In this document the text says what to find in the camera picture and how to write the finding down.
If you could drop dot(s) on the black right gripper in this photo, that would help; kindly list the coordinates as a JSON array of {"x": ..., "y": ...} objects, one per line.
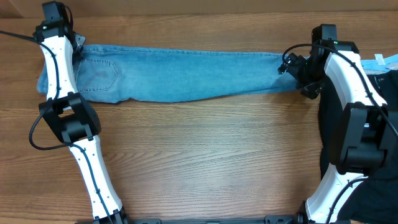
[{"x": 294, "y": 68}]

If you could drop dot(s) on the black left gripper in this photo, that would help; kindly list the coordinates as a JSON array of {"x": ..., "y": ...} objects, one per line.
[{"x": 79, "y": 40}]

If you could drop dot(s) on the light blue denim jeans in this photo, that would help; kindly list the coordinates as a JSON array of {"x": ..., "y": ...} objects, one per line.
[{"x": 115, "y": 73}]

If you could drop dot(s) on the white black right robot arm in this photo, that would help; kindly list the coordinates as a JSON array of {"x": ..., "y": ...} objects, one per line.
[{"x": 341, "y": 63}]

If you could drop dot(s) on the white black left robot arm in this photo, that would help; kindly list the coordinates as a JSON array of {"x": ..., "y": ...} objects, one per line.
[{"x": 75, "y": 123}]

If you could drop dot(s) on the light blue cloth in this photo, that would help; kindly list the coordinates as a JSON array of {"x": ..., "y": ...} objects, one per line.
[{"x": 380, "y": 64}]

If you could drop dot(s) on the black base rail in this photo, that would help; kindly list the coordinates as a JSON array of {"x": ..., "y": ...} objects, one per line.
[{"x": 268, "y": 219}]

